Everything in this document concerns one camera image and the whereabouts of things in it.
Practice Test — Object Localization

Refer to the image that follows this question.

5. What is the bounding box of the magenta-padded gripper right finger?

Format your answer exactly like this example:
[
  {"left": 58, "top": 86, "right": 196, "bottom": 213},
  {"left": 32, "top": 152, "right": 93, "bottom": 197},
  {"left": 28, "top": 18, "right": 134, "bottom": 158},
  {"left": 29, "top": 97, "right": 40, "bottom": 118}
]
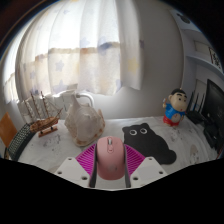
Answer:
[{"left": 123, "top": 143, "right": 169, "bottom": 188}]

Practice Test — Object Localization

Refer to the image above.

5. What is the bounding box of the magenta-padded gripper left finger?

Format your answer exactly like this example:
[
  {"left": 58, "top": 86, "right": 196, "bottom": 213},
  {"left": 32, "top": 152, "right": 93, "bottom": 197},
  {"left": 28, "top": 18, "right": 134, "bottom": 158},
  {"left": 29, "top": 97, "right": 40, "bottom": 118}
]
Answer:
[{"left": 53, "top": 144, "right": 98, "bottom": 188}]

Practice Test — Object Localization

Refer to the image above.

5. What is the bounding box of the pink computer mouse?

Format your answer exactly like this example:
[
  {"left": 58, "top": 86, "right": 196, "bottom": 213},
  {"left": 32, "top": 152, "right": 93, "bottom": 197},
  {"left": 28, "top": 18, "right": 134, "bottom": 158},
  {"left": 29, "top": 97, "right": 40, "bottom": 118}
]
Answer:
[{"left": 95, "top": 135, "right": 127, "bottom": 181}]

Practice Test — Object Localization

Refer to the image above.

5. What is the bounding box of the black cat-shaped mouse pad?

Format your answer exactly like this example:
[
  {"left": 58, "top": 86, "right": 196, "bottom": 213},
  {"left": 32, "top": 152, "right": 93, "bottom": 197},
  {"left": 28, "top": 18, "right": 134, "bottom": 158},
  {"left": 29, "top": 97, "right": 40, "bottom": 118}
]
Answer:
[{"left": 121, "top": 122, "right": 177, "bottom": 166}]

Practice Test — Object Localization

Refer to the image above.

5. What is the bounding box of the white printed tablecloth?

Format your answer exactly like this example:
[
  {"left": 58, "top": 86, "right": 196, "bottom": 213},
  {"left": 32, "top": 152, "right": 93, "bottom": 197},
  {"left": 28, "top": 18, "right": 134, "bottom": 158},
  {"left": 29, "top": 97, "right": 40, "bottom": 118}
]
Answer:
[{"left": 4, "top": 115, "right": 221, "bottom": 191}]

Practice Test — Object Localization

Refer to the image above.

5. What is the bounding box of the large white conch shell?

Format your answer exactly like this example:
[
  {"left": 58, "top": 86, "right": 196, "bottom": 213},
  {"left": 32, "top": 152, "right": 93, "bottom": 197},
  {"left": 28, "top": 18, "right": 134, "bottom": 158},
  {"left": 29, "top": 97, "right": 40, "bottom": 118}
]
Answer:
[{"left": 64, "top": 93, "right": 106, "bottom": 148}]

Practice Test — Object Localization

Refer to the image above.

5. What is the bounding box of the wooden model sailing ship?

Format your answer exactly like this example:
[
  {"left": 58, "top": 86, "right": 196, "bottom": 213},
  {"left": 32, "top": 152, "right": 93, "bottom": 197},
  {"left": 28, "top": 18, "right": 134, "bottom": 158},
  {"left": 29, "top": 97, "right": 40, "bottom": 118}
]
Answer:
[{"left": 20, "top": 90, "right": 64, "bottom": 138}]

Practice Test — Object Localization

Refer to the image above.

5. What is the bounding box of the cartoon boy figurine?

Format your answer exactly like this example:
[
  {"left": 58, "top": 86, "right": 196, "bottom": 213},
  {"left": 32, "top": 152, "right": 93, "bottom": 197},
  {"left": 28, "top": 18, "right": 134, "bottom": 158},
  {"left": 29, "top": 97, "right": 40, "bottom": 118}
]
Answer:
[{"left": 162, "top": 87, "right": 188, "bottom": 127}]

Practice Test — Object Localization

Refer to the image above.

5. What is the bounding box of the black router with antennas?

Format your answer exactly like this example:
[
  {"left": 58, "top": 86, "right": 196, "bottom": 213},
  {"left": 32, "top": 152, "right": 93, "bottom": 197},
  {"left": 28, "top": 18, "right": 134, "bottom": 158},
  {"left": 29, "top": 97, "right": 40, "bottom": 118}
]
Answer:
[{"left": 186, "top": 92, "right": 207, "bottom": 125}]

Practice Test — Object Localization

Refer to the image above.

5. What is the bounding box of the orange wooden chair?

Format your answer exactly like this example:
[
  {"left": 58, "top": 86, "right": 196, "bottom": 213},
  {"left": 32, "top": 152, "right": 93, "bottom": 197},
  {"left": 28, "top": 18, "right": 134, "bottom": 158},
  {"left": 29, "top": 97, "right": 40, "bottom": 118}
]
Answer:
[{"left": 0, "top": 112, "right": 18, "bottom": 148}]

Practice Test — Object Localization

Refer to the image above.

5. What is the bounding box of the black monitor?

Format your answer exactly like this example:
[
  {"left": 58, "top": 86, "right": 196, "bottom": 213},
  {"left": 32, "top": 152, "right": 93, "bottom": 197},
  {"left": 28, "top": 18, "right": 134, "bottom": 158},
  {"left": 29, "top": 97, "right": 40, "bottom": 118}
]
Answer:
[{"left": 203, "top": 78, "right": 224, "bottom": 153}]

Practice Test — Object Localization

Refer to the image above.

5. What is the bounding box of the white star-print curtain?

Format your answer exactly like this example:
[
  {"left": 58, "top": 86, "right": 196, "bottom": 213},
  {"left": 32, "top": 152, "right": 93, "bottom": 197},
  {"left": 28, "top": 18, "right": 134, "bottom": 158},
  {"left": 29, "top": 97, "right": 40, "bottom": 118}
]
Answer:
[{"left": 3, "top": 0, "right": 146, "bottom": 104}]

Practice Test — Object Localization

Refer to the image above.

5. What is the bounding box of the white shelf unit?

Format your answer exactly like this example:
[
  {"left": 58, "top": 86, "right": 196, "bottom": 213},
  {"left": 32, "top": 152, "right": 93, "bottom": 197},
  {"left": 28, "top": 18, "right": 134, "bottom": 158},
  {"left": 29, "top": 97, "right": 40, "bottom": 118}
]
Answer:
[{"left": 169, "top": 8, "right": 224, "bottom": 101}]

